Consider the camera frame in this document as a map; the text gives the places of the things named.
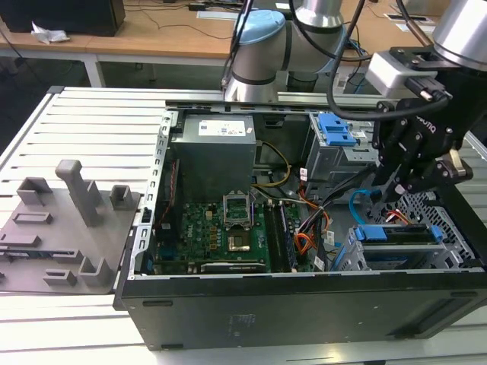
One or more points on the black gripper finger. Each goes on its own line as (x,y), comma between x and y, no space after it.
(426,176)
(395,137)

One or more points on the hard disk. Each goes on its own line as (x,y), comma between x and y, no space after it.
(371,232)

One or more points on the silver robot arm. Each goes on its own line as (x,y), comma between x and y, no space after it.
(258,57)

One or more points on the metal disk bay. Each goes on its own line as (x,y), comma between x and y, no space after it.
(354,256)

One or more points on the blue plastic latch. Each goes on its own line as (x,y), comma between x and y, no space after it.
(336,129)

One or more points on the metal drive cage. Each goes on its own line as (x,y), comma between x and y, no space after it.
(327,163)

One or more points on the RAM stick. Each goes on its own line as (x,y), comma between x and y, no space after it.
(289,239)

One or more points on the grey power supply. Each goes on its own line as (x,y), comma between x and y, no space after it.
(213,159)

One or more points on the black graphics card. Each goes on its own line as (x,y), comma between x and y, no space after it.
(232,267)

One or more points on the black PC case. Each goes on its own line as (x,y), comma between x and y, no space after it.
(266,311)

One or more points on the green motherboard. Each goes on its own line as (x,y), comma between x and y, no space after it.
(198,235)

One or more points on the wooden desk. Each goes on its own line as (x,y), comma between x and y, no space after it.
(152,38)

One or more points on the grey parts rack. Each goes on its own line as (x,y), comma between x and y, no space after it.
(57,243)

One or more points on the black computer tower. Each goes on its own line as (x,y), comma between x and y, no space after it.
(61,17)

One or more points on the crumpled white paper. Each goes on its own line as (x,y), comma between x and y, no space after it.
(49,35)

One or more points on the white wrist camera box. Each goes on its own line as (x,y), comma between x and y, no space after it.
(388,72)

